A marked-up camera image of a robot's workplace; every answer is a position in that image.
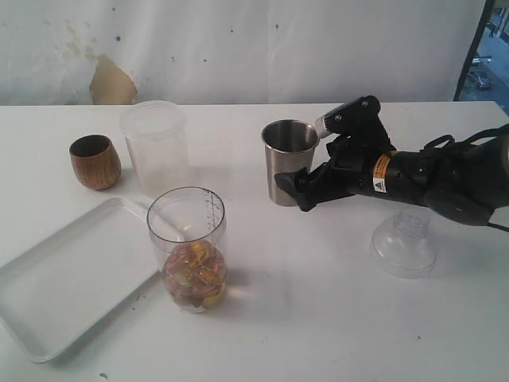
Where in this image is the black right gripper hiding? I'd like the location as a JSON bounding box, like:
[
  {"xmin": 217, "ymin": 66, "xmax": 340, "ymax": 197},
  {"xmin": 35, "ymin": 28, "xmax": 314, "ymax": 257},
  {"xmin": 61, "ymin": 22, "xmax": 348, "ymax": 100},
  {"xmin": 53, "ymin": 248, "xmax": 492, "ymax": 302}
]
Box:
[{"xmin": 274, "ymin": 95, "xmax": 433, "ymax": 212}]

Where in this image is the stainless steel cup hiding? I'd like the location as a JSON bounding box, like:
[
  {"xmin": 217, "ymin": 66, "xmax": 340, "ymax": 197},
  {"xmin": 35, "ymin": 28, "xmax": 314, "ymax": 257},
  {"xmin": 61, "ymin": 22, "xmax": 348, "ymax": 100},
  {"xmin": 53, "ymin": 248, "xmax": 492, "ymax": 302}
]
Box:
[{"xmin": 261, "ymin": 119, "xmax": 320, "ymax": 207}]

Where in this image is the brown wooden cup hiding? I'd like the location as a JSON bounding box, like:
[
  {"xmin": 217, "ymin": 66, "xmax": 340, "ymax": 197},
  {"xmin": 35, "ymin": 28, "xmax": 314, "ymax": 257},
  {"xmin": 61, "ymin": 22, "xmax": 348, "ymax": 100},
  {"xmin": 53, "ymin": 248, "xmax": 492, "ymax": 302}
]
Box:
[{"xmin": 69, "ymin": 134, "xmax": 122, "ymax": 191}]

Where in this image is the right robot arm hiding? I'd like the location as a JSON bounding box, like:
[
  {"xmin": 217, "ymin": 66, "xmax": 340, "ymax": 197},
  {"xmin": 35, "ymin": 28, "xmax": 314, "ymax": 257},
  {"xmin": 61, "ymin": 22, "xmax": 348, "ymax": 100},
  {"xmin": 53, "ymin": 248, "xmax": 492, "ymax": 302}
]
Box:
[{"xmin": 274, "ymin": 95, "xmax": 508, "ymax": 230}]

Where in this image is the clear plastic shaker lid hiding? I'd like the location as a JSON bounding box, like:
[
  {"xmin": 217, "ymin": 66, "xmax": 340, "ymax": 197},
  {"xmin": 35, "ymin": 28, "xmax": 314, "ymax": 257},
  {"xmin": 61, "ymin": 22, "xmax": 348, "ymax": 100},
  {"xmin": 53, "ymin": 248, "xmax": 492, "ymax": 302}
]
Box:
[{"xmin": 370, "ymin": 207, "xmax": 437, "ymax": 279}]

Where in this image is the clear plastic shaker body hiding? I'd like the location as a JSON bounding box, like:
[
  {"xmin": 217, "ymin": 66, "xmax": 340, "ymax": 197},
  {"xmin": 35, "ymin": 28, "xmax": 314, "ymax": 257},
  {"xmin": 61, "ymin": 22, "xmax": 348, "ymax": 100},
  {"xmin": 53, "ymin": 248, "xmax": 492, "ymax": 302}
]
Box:
[{"xmin": 146, "ymin": 186, "xmax": 227, "ymax": 313}]

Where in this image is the translucent plastic container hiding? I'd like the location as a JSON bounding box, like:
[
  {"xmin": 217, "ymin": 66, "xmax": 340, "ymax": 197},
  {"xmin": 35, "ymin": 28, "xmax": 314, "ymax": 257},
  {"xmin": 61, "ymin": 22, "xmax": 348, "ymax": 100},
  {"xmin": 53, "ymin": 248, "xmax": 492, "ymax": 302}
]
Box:
[{"xmin": 119, "ymin": 100, "xmax": 190, "ymax": 198}]

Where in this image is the gold foil coin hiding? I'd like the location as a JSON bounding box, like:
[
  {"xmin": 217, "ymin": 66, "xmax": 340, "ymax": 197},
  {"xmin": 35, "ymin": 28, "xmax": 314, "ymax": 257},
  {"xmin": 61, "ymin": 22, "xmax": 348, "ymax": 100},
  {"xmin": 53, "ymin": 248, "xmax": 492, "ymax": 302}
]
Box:
[{"xmin": 162, "ymin": 240, "xmax": 227, "ymax": 312}]

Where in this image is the white rectangular tray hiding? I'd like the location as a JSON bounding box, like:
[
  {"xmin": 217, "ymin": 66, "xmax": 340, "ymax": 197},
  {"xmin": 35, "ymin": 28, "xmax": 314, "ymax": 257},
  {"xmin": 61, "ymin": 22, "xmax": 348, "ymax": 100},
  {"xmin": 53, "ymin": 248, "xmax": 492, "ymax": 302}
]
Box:
[{"xmin": 1, "ymin": 197, "xmax": 159, "ymax": 363}]

